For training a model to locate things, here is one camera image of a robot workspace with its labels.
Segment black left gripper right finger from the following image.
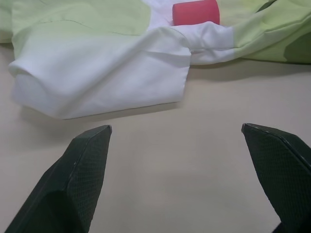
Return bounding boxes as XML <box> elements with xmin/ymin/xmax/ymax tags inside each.
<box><xmin>241</xmin><ymin>123</ymin><xmax>311</xmax><ymax>233</ymax></box>

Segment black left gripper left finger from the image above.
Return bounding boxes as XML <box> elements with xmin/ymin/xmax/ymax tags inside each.
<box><xmin>4</xmin><ymin>124</ymin><xmax>113</xmax><ymax>233</ymax></box>

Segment green and white jacket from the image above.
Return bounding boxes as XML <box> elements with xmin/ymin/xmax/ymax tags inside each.
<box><xmin>0</xmin><ymin>0</ymin><xmax>311</xmax><ymax>120</ymax></box>

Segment red rectangular patch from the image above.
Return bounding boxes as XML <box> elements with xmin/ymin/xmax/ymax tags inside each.
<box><xmin>172</xmin><ymin>0</ymin><xmax>221</xmax><ymax>26</ymax></box>

